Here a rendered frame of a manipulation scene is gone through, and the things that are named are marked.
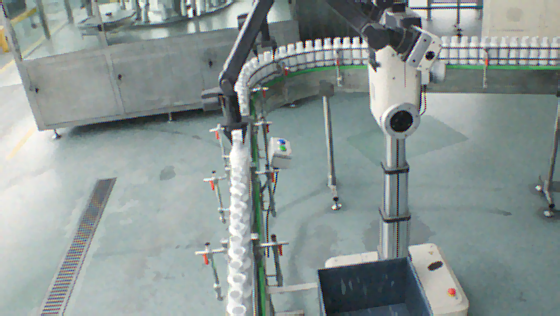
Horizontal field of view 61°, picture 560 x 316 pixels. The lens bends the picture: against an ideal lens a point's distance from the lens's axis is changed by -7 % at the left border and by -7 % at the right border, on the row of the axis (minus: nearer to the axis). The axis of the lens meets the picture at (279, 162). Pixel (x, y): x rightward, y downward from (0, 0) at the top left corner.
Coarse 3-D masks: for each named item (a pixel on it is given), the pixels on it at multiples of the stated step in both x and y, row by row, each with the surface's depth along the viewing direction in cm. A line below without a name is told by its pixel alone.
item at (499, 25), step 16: (496, 0) 478; (512, 0) 474; (528, 0) 470; (544, 0) 466; (496, 16) 486; (512, 16) 481; (528, 16) 477; (544, 16) 473; (496, 32) 494; (512, 32) 489; (528, 32) 485; (544, 32) 481
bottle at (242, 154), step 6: (240, 138) 187; (234, 144) 185; (240, 144) 185; (234, 150) 186; (240, 150) 186; (246, 150) 188; (234, 156) 185; (240, 156) 185; (246, 156) 186; (234, 162) 186; (240, 162) 186; (246, 162) 187; (246, 168) 189; (246, 174) 190
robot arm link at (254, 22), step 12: (264, 0) 159; (252, 12) 161; (264, 12) 161; (252, 24) 163; (240, 36) 165; (252, 36) 165; (240, 48) 167; (228, 60) 169; (240, 60) 169; (228, 72) 170
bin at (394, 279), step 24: (360, 264) 165; (384, 264) 166; (408, 264) 164; (288, 288) 161; (312, 288) 160; (336, 288) 170; (360, 288) 170; (384, 288) 171; (408, 288) 168; (336, 312) 175; (360, 312) 174; (384, 312) 173; (408, 312) 171; (432, 312) 142
